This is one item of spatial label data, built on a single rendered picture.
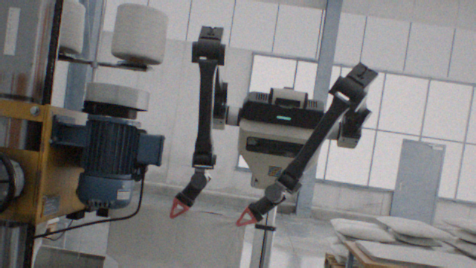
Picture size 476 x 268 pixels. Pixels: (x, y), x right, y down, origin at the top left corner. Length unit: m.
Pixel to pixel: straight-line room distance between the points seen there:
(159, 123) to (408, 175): 5.82
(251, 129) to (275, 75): 7.84
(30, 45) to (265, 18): 8.95
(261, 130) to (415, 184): 8.41
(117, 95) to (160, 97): 8.70
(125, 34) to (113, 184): 0.45
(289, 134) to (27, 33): 1.10
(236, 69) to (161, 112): 2.00
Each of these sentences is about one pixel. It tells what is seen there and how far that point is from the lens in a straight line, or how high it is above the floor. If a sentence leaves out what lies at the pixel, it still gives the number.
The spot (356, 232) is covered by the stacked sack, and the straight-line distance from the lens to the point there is 4.79.
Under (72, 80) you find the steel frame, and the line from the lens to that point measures 10.31.
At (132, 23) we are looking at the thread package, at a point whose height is 1.62.
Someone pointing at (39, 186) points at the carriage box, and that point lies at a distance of 1.16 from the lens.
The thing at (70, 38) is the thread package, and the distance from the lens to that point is 1.42.
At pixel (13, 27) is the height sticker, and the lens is 1.24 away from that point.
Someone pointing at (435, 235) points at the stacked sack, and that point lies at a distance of 4.98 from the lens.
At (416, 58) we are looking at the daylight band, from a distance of 10.35.
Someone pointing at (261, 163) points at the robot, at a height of 1.25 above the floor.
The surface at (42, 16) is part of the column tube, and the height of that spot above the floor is 1.56.
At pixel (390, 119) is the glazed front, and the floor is 2.48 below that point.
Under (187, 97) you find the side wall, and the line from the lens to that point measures 9.70.
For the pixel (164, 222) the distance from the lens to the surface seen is 1.52.
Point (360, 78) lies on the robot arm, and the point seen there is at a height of 1.58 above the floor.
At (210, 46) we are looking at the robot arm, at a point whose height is 1.61.
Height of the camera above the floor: 1.29
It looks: 3 degrees down
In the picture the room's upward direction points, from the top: 8 degrees clockwise
